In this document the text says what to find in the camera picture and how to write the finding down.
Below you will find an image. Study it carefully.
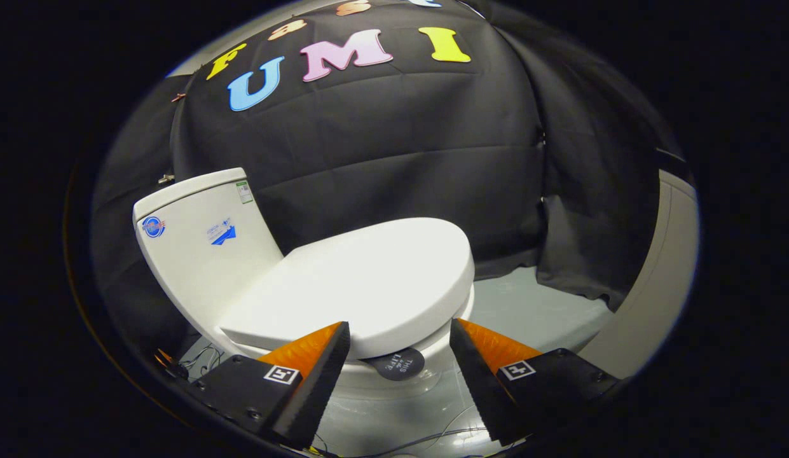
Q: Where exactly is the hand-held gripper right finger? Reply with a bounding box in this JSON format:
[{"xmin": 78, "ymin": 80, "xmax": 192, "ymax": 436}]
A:
[{"xmin": 449, "ymin": 319, "xmax": 624, "ymax": 446}]

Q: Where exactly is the thin black cable bundle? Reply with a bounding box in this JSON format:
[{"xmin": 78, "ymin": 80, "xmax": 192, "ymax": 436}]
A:
[{"xmin": 178, "ymin": 343, "xmax": 226, "ymax": 382}]

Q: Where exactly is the grey cabinet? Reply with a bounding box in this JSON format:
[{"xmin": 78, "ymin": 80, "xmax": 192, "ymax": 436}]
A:
[{"xmin": 579, "ymin": 169, "xmax": 700, "ymax": 380}]

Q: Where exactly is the white ceramic toilet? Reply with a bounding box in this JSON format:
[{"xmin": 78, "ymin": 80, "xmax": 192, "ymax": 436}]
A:
[{"xmin": 132, "ymin": 167, "xmax": 476, "ymax": 401}]

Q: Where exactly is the white ceramic tank cover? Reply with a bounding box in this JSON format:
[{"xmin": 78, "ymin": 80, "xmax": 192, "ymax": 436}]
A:
[{"xmin": 132, "ymin": 167, "xmax": 249, "ymax": 223}]

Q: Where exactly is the black lid lifter tab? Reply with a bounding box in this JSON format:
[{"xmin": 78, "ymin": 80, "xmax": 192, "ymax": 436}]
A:
[{"xmin": 362, "ymin": 347, "xmax": 425, "ymax": 382}]

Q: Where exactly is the white toilet lid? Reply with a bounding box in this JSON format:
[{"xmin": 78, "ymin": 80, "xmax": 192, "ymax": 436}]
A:
[{"xmin": 217, "ymin": 218, "xmax": 476, "ymax": 360}]

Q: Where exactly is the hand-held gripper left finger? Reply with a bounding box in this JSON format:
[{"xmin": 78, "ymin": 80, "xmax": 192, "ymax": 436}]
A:
[{"xmin": 184, "ymin": 321, "xmax": 352, "ymax": 451}]

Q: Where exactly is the black backdrop cloth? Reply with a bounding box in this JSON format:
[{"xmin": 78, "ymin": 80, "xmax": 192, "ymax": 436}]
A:
[{"xmin": 92, "ymin": 0, "xmax": 687, "ymax": 357}]

